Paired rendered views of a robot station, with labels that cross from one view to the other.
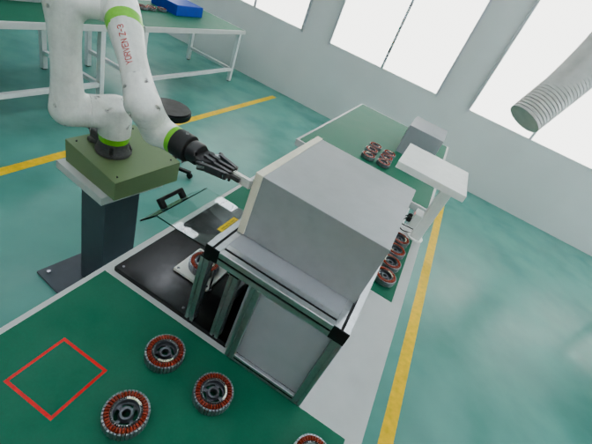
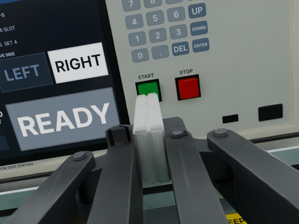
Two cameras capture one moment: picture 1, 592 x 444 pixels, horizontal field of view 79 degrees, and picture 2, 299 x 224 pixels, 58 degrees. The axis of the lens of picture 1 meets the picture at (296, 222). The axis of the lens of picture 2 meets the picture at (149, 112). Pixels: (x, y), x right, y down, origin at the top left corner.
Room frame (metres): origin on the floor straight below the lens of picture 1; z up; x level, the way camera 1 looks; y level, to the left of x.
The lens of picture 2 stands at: (1.01, 0.36, 1.24)
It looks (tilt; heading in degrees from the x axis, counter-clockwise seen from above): 18 degrees down; 259
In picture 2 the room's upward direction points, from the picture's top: 10 degrees counter-clockwise
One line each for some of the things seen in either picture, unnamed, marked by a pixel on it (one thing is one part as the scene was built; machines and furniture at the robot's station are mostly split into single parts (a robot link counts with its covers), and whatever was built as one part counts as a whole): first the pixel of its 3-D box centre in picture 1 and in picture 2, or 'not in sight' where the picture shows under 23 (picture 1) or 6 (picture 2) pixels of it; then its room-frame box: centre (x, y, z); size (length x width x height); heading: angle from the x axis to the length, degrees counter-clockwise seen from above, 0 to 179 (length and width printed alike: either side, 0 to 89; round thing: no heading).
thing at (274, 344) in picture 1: (278, 347); not in sight; (0.66, -0.10, 0.91); 0.28 x 0.03 x 0.32; 78
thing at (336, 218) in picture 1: (333, 208); (99, 49); (0.98, -0.09, 1.22); 0.44 x 0.39 x 0.20; 168
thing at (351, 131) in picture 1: (369, 177); not in sight; (3.34, -0.48, 0.37); 1.85 x 1.10 x 0.75; 168
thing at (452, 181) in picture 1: (412, 202); not in sight; (1.83, -0.54, 0.98); 0.37 x 0.35 x 0.46; 168
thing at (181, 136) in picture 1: (184, 146); not in sight; (1.03, 0.44, 1.18); 0.09 x 0.06 x 0.12; 168
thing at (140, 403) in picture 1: (126, 414); not in sight; (0.40, 0.19, 0.77); 0.11 x 0.11 x 0.04
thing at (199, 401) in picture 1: (212, 393); not in sight; (0.54, 0.02, 0.77); 0.11 x 0.11 x 0.04
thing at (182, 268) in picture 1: (203, 269); not in sight; (0.95, 0.25, 0.78); 0.15 x 0.15 x 0.01; 78
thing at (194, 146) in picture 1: (203, 156); not in sight; (1.01, 0.36, 1.18); 0.09 x 0.08 x 0.07; 78
